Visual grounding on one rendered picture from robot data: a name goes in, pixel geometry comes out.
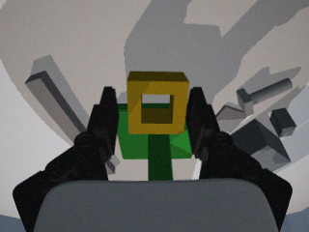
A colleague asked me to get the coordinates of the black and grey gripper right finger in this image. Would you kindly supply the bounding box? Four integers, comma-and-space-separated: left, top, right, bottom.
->
185, 87, 293, 232

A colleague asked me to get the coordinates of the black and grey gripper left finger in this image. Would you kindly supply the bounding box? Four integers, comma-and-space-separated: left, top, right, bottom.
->
13, 86, 119, 232

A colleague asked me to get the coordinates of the yellow square nut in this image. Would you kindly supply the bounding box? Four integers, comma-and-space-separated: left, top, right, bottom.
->
126, 72, 189, 134

